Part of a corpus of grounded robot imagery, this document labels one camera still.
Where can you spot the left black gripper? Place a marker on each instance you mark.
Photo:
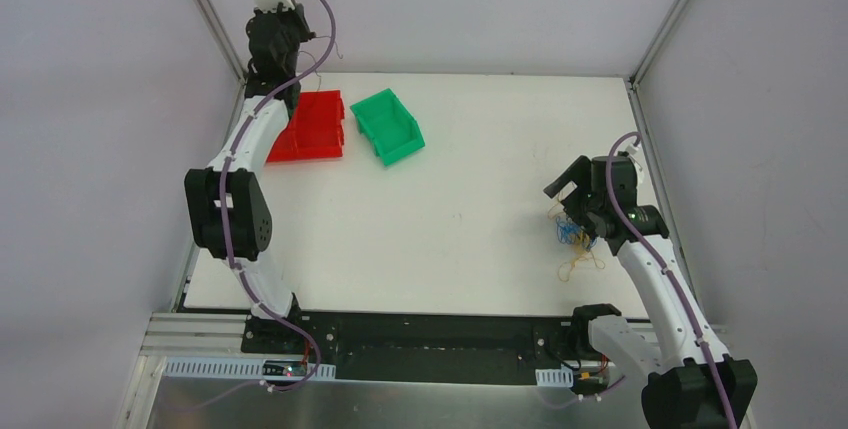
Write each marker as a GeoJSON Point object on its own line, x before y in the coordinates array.
{"type": "Point", "coordinates": [273, 18]}

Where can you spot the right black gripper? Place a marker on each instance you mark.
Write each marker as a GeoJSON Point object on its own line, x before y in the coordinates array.
{"type": "Point", "coordinates": [568, 181]}

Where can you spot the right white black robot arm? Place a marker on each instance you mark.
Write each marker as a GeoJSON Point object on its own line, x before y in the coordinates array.
{"type": "Point", "coordinates": [688, 379]}

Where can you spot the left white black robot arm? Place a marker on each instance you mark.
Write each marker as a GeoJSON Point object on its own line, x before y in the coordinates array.
{"type": "Point", "coordinates": [229, 215]}

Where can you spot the red plastic bin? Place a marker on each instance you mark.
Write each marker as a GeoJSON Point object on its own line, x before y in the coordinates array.
{"type": "Point", "coordinates": [316, 131]}

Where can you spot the green plastic bin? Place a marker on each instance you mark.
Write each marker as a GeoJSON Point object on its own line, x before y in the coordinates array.
{"type": "Point", "coordinates": [388, 126]}

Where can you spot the right circuit board connector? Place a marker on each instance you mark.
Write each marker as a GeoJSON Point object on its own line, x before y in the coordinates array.
{"type": "Point", "coordinates": [590, 383]}

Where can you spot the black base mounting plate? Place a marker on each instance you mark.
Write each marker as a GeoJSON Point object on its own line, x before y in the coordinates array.
{"type": "Point", "coordinates": [424, 348]}

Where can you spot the left circuit board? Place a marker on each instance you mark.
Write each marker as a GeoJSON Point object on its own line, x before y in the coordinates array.
{"type": "Point", "coordinates": [280, 369]}

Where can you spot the aluminium frame rail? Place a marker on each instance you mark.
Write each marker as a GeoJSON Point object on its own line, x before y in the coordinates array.
{"type": "Point", "coordinates": [193, 334]}

